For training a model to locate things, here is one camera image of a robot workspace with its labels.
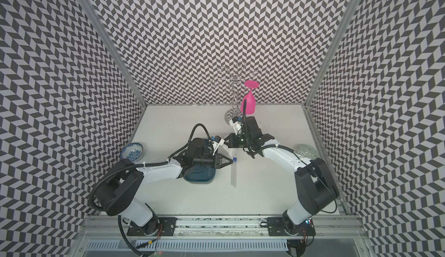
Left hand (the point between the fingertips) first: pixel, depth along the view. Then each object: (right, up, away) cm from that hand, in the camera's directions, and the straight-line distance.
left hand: (231, 163), depth 80 cm
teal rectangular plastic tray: (-14, -3, -7) cm, 16 cm away
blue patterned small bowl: (-54, +3, +14) cm, 56 cm away
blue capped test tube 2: (+2, -8, +7) cm, 11 cm away
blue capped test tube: (+2, 0, +9) cm, 9 cm away
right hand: (-4, +9, +3) cm, 10 cm away
